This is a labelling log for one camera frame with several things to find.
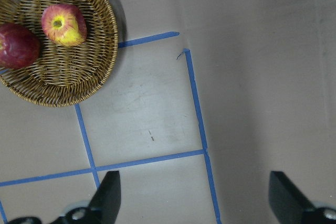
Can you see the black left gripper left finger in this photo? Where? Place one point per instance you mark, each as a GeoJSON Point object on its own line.
{"type": "Point", "coordinates": [105, 204]}

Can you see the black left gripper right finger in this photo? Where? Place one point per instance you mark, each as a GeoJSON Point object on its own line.
{"type": "Point", "coordinates": [286, 200]}

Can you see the red yellow cut apple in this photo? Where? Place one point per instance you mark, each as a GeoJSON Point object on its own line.
{"type": "Point", "coordinates": [64, 24]}

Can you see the round wicker basket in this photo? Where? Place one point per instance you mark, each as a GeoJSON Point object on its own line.
{"type": "Point", "coordinates": [62, 75]}

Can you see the dark red apple in basket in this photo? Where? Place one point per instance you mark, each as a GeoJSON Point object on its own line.
{"type": "Point", "coordinates": [20, 48]}

